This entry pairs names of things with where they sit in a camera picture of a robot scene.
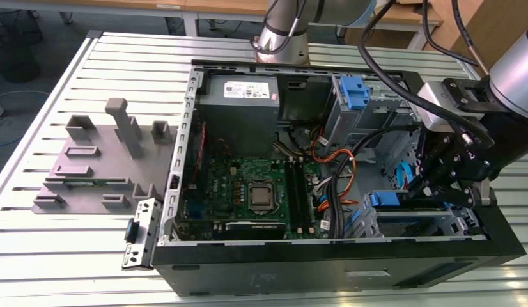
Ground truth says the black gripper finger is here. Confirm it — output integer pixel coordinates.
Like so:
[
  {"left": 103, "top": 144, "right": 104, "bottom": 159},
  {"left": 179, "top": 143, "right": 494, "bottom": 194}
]
[
  {"left": 423, "top": 174, "right": 498, "bottom": 209},
  {"left": 407, "top": 132, "right": 466, "bottom": 198}
]

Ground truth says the blue wire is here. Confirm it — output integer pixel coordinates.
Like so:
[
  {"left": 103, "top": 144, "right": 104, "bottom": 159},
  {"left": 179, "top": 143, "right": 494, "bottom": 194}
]
[{"left": 398, "top": 162, "right": 418, "bottom": 191}]

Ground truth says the silver drive cage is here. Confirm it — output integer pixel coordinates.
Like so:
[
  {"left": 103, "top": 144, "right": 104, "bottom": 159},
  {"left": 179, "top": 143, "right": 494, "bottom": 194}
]
[{"left": 323, "top": 75, "right": 418, "bottom": 154}]

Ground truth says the blue drive cage latch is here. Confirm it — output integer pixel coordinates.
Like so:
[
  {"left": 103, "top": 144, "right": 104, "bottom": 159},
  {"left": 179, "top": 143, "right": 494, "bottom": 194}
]
[{"left": 340, "top": 76, "right": 371, "bottom": 109}]

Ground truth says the black RAM slot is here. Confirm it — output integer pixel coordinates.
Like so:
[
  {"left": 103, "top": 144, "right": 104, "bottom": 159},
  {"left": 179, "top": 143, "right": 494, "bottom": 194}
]
[
  {"left": 298, "top": 158, "right": 315, "bottom": 233},
  {"left": 287, "top": 158, "right": 302, "bottom": 233}
]

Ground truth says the brown wooden cabinet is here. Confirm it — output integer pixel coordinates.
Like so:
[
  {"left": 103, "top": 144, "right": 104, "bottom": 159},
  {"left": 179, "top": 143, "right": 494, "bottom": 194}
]
[{"left": 423, "top": 0, "right": 528, "bottom": 92}]

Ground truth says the silver CPU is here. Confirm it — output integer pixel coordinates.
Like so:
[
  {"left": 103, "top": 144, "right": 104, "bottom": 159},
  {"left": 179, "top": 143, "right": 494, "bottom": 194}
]
[{"left": 250, "top": 187, "right": 276, "bottom": 205}]

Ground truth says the CPU socket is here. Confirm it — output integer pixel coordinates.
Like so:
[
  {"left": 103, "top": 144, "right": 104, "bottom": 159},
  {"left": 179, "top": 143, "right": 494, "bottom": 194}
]
[{"left": 246, "top": 179, "right": 279, "bottom": 215}]

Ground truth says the grey power supply unit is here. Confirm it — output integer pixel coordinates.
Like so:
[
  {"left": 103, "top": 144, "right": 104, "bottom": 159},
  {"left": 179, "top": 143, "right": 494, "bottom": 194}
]
[{"left": 198, "top": 75, "right": 282, "bottom": 157}]

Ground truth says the black PC case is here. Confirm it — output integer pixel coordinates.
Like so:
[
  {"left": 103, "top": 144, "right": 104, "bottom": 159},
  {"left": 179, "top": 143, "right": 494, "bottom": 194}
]
[{"left": 151, "top": 58, "right": 528, "bottom": 297}]

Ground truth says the black graphics card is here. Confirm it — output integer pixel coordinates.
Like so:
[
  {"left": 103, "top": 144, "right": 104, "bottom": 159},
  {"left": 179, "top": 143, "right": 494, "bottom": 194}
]
[{"left": 223, "top": 220, "right": 288, "bottom": 240}]

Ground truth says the green motherboard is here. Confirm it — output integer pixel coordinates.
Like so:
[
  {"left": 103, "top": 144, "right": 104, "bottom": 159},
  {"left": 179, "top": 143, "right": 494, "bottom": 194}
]
[{"left": 180, "top": 156, "right": 332, "bottom": 240}]

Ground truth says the grey parts rack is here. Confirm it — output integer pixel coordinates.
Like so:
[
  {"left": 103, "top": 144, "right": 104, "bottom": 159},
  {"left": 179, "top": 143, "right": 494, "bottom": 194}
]
[{"left": 30, "top": 97, "right": 179, "bottom": 216}]

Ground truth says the green RAM stick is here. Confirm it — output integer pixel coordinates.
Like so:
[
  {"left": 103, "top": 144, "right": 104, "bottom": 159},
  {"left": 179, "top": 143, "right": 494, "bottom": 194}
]
[{"left": 63, "top": 178, "right": 131, "bottom": 188}]

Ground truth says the black waste bin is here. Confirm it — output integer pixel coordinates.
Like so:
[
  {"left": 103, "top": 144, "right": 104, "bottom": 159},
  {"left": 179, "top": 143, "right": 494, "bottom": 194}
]
[{"left": 0, "top": 8, "right": 46, "bottom": 84}]

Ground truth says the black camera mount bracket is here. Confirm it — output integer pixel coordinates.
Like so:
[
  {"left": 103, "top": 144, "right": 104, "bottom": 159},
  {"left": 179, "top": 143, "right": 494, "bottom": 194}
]
[{"left": 442, "top": 77, "right": 511, "bottom": 113}]

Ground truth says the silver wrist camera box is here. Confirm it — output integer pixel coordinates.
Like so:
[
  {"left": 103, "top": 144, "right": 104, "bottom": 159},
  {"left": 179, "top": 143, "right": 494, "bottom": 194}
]
[{"left": 416, "top": 81, "right": 456, "bottom": 132}]

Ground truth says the orange yellow wire bundle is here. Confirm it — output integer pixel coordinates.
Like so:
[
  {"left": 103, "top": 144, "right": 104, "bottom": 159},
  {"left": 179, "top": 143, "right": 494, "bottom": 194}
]
[{"left": 310, "top": 148, "right": 362, "bottom": 212}]

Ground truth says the thin grey robot cable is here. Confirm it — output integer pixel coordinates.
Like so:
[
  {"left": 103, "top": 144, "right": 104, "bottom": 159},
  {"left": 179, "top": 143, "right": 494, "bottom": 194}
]
[{"left": 452, "top": 0, "right": 491, "bottom": 74}]

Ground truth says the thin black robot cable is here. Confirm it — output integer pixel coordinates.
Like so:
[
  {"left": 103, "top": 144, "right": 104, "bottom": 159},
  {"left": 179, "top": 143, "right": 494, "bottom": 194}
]
[{"left": 420, "top": 0, "right": 480, "bottom": 67}]

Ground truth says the wooden desk white frame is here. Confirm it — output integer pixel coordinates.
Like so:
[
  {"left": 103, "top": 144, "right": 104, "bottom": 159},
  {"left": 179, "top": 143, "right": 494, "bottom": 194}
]
[
  {"left": 331, "top": 0, "right": 444, "bottom": 49},
  {"left": 32, "top": 0, "right": 270, "bottom": 36}
]

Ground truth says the silver expansion slot bracket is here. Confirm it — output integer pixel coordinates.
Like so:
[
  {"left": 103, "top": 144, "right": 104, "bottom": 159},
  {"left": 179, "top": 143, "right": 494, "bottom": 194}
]
[{"left": 120, "top": 197, "right": 158, "bottom": 271}]

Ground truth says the blue floor cable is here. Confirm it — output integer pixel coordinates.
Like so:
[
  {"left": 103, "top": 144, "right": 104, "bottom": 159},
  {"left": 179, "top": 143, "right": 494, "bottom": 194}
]
[{"left": 0, "top": 89, "right": 51, "bottom": 100}]

